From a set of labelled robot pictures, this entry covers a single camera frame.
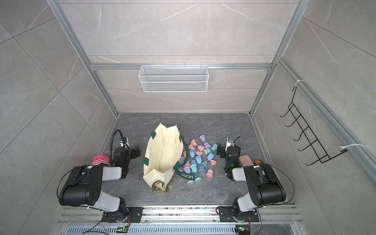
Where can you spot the teal hourglass middle pile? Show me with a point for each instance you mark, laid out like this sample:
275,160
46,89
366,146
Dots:
193,168

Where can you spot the white wire mesh basket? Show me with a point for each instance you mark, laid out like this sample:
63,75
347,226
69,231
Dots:
174,78

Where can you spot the teal green hourglass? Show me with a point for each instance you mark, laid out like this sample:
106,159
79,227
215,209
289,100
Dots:
214,147

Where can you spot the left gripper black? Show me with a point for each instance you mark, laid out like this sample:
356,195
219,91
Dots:
134,154

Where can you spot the cream canvas tote bag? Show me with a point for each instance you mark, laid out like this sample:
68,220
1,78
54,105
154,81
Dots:
166,155

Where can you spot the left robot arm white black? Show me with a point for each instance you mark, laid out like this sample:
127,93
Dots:
83,188

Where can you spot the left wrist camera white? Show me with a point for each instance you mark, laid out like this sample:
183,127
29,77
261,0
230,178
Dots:
124,143

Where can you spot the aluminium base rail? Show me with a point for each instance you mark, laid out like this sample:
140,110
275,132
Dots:
183,220

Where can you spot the pink hourglass right floor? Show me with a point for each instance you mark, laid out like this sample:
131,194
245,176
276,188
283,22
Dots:
209,173

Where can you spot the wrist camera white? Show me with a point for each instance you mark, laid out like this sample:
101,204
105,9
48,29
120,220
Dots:
230,142
124,143

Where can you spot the purple hourglass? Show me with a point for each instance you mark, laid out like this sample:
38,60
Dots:
202,138

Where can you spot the blue hourglass middle pile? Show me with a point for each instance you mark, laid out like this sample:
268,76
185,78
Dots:
198,159

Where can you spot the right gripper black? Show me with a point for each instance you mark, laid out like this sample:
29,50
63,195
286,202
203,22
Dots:
222,149

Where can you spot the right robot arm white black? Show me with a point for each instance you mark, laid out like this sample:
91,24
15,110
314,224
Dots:
264,187

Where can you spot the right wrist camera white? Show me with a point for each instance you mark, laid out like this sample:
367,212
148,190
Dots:
230,142

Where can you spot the black wire hook rack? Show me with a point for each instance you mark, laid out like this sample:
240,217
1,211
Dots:
308,133

